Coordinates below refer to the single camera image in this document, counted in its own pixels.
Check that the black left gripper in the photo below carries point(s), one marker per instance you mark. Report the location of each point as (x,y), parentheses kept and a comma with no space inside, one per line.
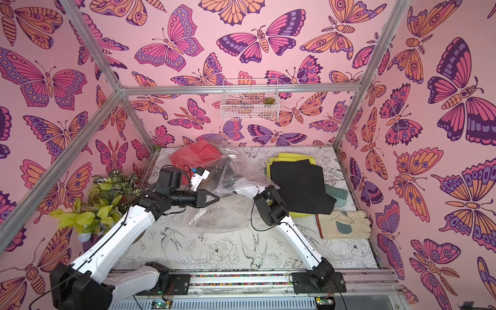
(200,198)

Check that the clear plastic vacuum bag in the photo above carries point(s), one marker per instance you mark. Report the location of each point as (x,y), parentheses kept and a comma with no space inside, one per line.
(233,171)

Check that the red garment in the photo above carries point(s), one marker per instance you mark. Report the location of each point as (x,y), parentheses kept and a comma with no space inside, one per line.
(195,155)

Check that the yellow garment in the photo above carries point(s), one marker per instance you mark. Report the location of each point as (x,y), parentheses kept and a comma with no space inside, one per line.
(288,159)

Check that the dark grey garment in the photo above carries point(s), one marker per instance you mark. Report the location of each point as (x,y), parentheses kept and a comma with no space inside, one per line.
(302,186)

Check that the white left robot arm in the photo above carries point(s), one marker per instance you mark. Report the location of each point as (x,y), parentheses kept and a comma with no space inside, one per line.
(87,282)

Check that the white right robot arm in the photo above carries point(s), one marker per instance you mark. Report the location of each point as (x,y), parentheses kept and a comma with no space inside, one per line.
(274,212)

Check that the green leafy potted plant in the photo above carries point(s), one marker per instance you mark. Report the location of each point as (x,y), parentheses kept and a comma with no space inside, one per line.
(109,200)

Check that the small green succulent plant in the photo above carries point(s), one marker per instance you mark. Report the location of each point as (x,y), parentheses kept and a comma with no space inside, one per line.
(269,101)

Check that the beige work glove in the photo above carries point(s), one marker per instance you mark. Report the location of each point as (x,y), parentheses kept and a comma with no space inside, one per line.
(345,225)

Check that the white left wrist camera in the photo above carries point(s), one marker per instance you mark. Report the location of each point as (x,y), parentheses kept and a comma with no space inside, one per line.
(199,174)

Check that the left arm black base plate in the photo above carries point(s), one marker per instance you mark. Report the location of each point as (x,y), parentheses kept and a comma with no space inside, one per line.
(169,285)

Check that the aluminium mounting rail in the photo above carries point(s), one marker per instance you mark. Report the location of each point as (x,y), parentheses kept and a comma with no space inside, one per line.
(271,289)

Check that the white wire wall basket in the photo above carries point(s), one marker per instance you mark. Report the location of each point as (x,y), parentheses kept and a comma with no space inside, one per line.
(243,98)

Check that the aluminium frame bars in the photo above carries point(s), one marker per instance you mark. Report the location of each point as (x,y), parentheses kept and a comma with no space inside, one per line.
(120,96)

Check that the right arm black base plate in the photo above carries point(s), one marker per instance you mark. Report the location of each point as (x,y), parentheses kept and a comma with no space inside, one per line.
(307,283)

